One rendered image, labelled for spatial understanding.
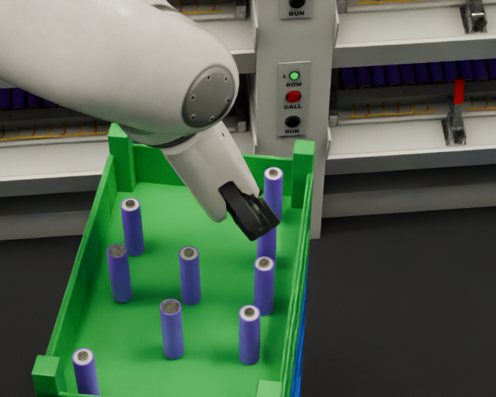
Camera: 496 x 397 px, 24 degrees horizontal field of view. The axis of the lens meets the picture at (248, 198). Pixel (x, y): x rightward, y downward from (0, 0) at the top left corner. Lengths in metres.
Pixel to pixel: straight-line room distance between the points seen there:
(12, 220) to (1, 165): 0.13
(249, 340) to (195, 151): 0.19
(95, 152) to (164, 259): 0.47
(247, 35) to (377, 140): 0.26
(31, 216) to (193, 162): 0.78
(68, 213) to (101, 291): 0.57
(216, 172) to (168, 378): 0.21
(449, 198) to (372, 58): 0.33
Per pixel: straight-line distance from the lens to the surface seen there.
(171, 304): 0.98
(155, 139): 0.88
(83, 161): 1.55
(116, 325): 1.05
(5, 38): 0.72
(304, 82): 1.45
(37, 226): 1.67
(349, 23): 1.44
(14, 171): 1.55
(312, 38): 1.41
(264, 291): 1.03
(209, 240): 1.11
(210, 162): 0.90
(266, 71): 1.43
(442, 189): 1.69
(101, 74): 0.72
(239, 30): 1.43
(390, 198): 1.68
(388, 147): 1.57
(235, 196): 0.93
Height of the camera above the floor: 1.23
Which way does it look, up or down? 46 degrees down
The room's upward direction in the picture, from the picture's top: straight up
